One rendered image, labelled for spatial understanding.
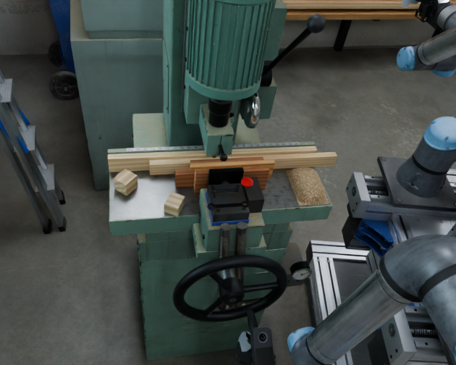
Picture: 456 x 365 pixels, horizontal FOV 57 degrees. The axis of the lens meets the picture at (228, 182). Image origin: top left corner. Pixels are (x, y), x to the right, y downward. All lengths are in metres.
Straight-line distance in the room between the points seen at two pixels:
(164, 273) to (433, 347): 0.74
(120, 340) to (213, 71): 1.30
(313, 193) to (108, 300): 1.15
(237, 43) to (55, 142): 1.98
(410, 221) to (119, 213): 0.94
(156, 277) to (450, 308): 0.87
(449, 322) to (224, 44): 0.63
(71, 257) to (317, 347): 1.47
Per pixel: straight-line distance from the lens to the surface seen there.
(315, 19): 0.86
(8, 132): 1.84
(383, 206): 1.49
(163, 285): 1.35
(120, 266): 2.09
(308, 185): 1.18
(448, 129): 1.40
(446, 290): 0.69
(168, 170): 1.18
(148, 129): 1.50
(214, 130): 1.08
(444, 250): 0.71
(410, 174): 1.46
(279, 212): 1.15
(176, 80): 1.23
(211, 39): 0.89
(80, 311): 2.00
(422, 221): 1.55
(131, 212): 1.10
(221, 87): 0.94
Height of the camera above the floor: 1.74
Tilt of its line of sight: 45 degrees down
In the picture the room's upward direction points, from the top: 9 degrees clockwise
